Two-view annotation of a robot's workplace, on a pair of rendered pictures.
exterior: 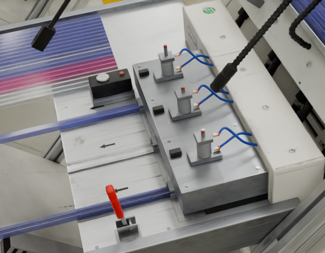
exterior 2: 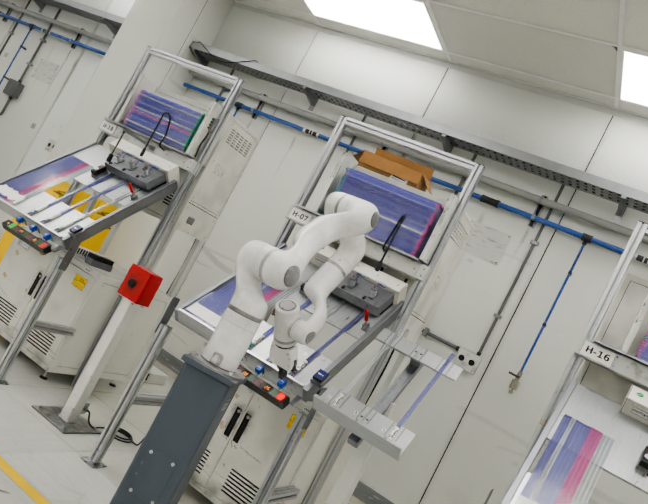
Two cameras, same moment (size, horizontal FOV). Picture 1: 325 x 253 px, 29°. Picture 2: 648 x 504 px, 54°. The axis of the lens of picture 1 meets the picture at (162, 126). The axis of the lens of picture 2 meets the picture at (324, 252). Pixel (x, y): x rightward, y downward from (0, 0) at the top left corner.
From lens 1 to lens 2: 2.07 m
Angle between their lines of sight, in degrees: 38
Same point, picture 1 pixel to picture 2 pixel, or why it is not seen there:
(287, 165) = (401, 289)
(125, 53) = not seen: hidden behind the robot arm
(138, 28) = not seen: hidden behind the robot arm
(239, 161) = (384, 293)
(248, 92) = (367, 272)
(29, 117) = (120, 350)
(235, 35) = not seen: hidden behind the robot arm
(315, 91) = (396, 264)
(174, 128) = (354, 291)
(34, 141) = (120, 368)
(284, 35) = (371, 249)
